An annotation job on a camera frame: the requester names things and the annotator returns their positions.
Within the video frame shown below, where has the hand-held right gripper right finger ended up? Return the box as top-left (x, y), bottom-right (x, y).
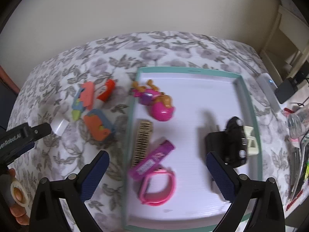
top-left (205, 151), bottom-right (286, 232)

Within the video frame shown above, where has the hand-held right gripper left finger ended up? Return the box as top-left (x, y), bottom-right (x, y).
top-left (29, 150), bottom-right (110, 232)

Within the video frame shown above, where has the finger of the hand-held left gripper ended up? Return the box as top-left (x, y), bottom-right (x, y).
top-left (28, 122), bottom-right (52, 142)

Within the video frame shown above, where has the black toy car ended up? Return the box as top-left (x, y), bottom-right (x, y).
top-left (205, 116), bottom-right (249, 168)

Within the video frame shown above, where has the beige brown comb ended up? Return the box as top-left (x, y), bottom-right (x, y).
top-left (132, 119), bottom-right (154, 167)

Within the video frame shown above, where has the purple packet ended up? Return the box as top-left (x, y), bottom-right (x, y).
top-left (129, 140), bottom-right (175, 180)

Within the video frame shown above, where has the pink wrist watch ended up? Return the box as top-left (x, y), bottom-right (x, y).
top-left (138, 167), bottom-right (177, 207)

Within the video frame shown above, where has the teal tray with white base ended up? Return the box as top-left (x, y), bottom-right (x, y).
top-left (122, 66), bottom-right (263, 232)

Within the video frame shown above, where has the person's left hand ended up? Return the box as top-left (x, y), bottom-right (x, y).
top-left (8, 169), bottom-right (29, 226)

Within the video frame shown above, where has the white charger plug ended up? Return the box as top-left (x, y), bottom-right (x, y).
top-left (52, 118), bottom-right (67, 136)

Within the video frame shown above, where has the dark cabinet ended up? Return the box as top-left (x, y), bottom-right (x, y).
top-left (0, 82), bottom-right (15, 131)

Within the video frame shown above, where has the blue foam puzzle piece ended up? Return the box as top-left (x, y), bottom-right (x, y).
top-left (72, 87), bottom-right (84, 112)

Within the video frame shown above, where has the orange blue foam block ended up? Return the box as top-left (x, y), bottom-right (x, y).
top-left (83, 109), bottom-right (115, 141)

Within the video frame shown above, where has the orange foam puzzle piece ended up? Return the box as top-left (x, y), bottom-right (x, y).
top-left (80, 82), bottom-right (96, 110)

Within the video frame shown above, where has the reddish board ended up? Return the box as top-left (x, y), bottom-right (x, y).
top-left (0, 65), bottom-right (21, 95)

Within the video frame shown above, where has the floral grey white bedsheet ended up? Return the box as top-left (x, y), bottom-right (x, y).
top-left (7, 31), bottom-right (295, 232)

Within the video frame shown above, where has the red white glue stick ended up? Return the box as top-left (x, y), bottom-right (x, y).
top-left (96, 79), bottom-right (116, 108)

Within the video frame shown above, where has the pink doll toy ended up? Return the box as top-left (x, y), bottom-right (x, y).
top-left (131, 79), bottom-right (175, 122)

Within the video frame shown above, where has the clear plastic bag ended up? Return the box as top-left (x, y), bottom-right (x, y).
top-left (287, 106), bottom-right (309, 142)

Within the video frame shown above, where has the white power bank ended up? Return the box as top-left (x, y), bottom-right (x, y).
top-left (256, 72), bottom-right (282, 112)

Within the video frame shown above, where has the black power adapter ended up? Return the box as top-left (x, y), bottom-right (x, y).
top-left (275, 78), bottom-right (298, 104)

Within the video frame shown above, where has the cream wooden shelf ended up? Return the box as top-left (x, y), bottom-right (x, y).
top-left (259, 3), bottom-right (309, 83)

